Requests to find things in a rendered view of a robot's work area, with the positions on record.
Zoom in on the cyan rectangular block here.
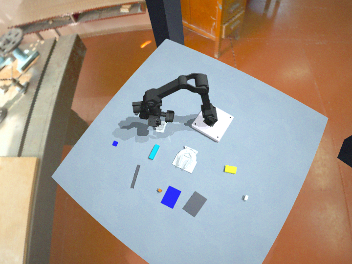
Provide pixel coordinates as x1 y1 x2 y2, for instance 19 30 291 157
150 144 159 160

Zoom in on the blue flat rectangular pad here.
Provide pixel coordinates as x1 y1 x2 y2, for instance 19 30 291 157
161 186 181 209

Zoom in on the yellow flat block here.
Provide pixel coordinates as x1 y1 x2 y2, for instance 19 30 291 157
224 165 237 174

